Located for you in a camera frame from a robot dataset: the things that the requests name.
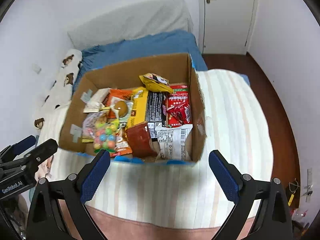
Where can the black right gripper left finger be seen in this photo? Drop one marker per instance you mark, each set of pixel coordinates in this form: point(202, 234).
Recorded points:
point(45, 219)

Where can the orange panda snack bag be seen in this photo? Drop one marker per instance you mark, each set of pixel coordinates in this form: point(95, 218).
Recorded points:
point(122, 147)

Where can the black snack bag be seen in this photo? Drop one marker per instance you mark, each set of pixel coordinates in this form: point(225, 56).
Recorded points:
point(155, 116)

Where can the white padded headboard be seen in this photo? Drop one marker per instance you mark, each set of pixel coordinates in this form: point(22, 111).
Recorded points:
point(132, 22)

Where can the yellow chocolate snack bag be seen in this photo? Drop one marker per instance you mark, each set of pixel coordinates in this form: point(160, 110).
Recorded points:
point(138, 110)

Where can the brown cardboard box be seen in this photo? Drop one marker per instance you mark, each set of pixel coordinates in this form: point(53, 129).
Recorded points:
point(176, 68)

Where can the blue pillow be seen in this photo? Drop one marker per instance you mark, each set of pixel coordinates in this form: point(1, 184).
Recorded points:
point(177, 41)

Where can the braised egg packet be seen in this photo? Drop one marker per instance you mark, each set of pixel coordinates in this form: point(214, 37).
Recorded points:
point(121, 109)

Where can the striped cat print blanket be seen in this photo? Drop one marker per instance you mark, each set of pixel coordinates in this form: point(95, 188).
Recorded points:
point(186, 201)

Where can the colourful candy ball bag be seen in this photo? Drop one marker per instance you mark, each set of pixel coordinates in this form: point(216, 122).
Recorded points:
point(105, 136)

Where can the cream snack packet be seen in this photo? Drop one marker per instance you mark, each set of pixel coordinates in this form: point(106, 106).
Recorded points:
point(95, 103)

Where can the white bear print pillow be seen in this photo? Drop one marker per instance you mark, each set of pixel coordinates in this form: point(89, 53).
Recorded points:
point(61, 91)

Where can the yellow panda snack bag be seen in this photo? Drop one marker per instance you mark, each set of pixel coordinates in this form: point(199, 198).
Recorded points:
point(156, 83)

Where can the white snack packet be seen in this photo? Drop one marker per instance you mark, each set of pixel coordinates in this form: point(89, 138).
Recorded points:
point(172, 142)

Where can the white door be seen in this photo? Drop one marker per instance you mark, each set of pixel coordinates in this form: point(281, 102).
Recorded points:
point(225, 26)

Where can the dark red snack bag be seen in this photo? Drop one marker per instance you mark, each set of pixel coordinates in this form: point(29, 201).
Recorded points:
point(139, 139)

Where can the small red candy packet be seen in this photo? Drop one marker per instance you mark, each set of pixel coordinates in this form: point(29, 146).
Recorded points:
point(181, 113)

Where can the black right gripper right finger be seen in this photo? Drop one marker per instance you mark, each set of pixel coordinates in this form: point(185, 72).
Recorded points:
point(272, 221)

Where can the white wall socket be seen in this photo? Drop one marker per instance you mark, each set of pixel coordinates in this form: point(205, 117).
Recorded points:
point(36, 68)

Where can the finger of the black left gripper seen aside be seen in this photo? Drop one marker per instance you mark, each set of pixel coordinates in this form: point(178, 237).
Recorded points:
point(37, 152)

